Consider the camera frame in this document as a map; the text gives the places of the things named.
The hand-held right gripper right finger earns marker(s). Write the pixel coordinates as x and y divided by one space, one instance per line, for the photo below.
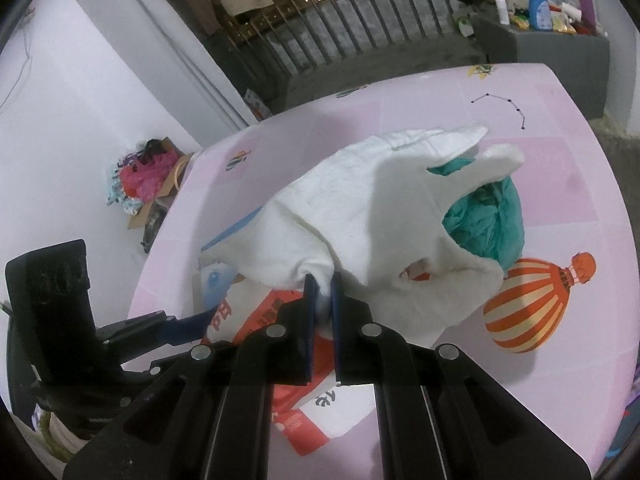
336 305

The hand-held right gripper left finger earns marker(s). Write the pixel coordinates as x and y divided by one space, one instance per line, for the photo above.
311 305

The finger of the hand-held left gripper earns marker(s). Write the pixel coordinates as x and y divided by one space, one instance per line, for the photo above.
150 370
185 327

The white tissue packet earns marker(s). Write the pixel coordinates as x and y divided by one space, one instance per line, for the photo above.
360 210

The white red printed bag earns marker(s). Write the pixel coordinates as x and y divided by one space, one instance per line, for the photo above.
300 410

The teal crumpled cloth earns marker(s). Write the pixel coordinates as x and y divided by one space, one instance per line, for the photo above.
480 225

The pink printed tablecloth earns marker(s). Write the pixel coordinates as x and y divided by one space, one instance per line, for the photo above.
550 185

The metal balcony railing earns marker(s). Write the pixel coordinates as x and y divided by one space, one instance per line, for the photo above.
350 25

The green white packet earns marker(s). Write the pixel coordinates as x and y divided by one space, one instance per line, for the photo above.
465 26

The grey cabinet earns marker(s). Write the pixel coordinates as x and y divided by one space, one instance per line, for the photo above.
550 60

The white roll-on bottle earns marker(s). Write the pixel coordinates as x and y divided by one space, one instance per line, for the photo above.
501 10

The blue detergent bottle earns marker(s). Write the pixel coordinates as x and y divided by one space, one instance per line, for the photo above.
539 7

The purple box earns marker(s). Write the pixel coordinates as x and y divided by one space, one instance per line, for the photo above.
587 10

